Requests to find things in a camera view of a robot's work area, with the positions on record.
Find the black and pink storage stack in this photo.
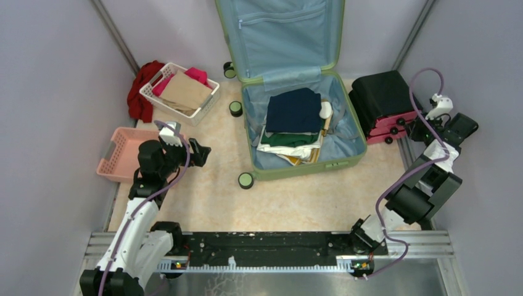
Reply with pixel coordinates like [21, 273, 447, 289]
[348, 70, 417, 145]

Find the green hard-shell suitcase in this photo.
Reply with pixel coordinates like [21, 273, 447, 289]
[216, 1, 367, 189]

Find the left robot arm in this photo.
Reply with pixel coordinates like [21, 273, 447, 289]
[79, 138, 212, 295]

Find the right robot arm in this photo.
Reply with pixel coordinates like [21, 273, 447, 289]
[350, 113, 479, 254]

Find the pink plastic basket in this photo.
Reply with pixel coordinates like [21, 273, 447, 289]
[96, 127, 190, 187]

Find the red cloth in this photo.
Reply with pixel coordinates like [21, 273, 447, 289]
[126, 60, 165, 123]

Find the tan folded cloth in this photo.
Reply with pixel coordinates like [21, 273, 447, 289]
[159, 86, 212, 117]

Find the white plastic basket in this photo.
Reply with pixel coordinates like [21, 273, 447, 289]
[139, 62, 220, 126]

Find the magenta cloth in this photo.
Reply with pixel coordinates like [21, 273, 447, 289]
[152, 67, 213, 97]

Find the yellow patterned garment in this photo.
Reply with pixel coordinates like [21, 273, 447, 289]
[282, 147, 321, 167]

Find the white folded garment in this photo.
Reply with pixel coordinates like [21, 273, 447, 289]
[256, 133, 323, 159]

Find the green folded garment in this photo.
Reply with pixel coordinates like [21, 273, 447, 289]
[254, 119, 325, 149]

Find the navy blue folded garment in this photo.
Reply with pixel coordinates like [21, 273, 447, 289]
[265, 88, 323, 133]

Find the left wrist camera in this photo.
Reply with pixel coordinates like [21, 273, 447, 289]
[158, 121, 183, 147]

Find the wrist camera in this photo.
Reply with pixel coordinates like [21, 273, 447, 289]
[424, 94, 453, 120]
[158, 121, 183, 147]

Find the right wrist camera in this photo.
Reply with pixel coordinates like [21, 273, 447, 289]
[424, 94, 453, 120]

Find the right aluminium corner post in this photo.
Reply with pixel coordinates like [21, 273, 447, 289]
[392, 0, 437, 70]

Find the aluminium corner post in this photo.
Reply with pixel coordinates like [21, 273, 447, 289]
[392, 0, 437, 70]
[90, 0, 140, 75]

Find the left aluminium corner post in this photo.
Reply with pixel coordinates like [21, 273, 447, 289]
[90, 0, 140, 75]

